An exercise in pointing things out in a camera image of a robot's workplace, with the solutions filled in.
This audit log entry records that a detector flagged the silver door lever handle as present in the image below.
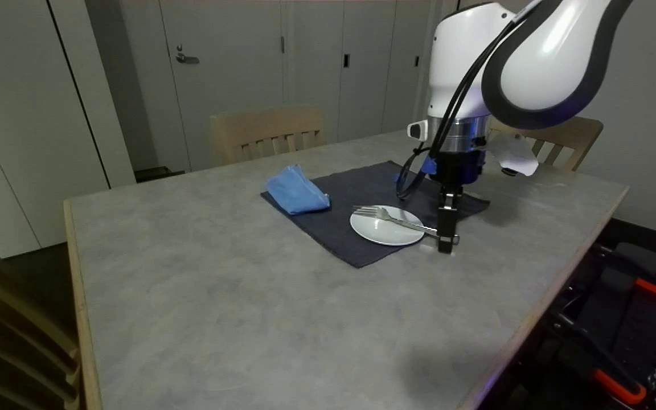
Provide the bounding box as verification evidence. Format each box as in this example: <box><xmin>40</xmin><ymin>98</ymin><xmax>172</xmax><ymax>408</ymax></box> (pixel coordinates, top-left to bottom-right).
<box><xmin>172</xmin><ymin>45</ymin><xmax>202</xmax><ymax>68</ymax></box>

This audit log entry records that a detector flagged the folded blue cloth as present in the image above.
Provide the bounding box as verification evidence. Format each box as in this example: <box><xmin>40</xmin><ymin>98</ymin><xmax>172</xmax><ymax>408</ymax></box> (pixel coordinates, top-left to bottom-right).
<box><xmin>263</xmin><ymin>165</ymin><xmax>332</xmax><ymax>217</ymax></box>

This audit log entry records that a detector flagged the orange and black clamp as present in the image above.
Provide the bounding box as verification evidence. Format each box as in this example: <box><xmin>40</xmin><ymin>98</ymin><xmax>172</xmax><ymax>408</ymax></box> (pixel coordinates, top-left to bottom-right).
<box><xmin>587</xmin><ymin>366</ymin><xmax>648</xmax><ymax>410</ymax></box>
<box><xmin>629</xmin><ymin>275</ymin><xmax>656</xmax><ymax>300</ymax></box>

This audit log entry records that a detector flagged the small white wrist camera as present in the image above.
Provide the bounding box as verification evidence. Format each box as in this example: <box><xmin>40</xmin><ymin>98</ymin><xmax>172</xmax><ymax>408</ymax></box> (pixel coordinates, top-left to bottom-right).
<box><xmin>405</xmin><ymin>118</ymin><xmax>431</xmax><ymax>144</ymax></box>

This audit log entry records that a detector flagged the white door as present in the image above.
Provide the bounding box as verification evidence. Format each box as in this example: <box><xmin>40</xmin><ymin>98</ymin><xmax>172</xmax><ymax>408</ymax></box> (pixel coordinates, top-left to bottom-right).
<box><xmin>154</xmin><ymin>0</ymin><xmax>289</xmax><ymax>173</ymax></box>

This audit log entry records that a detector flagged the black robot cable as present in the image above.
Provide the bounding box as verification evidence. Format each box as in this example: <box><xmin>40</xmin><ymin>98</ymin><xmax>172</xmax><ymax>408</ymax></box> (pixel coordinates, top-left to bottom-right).
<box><xmin>393</xmin><ymin>0</ymin><xmax>565</xmax><ymax>202</ymax></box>

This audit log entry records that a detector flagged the dark grey woven placemat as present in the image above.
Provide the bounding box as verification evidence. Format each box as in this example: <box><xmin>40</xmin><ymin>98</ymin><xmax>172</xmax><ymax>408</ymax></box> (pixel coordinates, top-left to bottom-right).
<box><xmin>259</xmin><ymin>160</ymin><xmax>492</xmax><ymax>271</ymax></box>

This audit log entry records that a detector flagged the dark wooden chair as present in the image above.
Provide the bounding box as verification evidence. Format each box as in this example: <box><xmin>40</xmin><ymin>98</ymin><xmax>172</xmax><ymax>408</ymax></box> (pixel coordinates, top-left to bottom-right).
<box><xmin>0</xmin><ymin>226</ymin><xmax>86</xmax><ymax>410</ymax></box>

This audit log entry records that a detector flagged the small white round plate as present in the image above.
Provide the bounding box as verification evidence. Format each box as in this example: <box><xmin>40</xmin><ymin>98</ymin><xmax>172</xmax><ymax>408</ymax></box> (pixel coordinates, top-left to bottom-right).
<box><xmin>349</xmin><ymin>202</ymin><xmax>427</xmax><ymax>250</ymax></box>

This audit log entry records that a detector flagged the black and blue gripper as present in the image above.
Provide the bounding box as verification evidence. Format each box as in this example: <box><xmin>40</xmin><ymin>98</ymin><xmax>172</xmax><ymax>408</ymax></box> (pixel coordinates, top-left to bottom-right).
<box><xmin>419</xmin><ymin>148</ymin><xmax>490</xmax><ymax>257</ymax></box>

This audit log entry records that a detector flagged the light wooden slatted chair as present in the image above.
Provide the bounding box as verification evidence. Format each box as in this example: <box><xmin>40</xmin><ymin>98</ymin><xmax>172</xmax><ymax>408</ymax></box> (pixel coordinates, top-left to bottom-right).
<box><xmin>208</xmin><ymin>104</ymin><xmax>327</xmax><ymax>166</ymax></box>
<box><xmin>486</xmin><ymin>113</ymin><xmax>606</xmax><ymax>173</ymax></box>

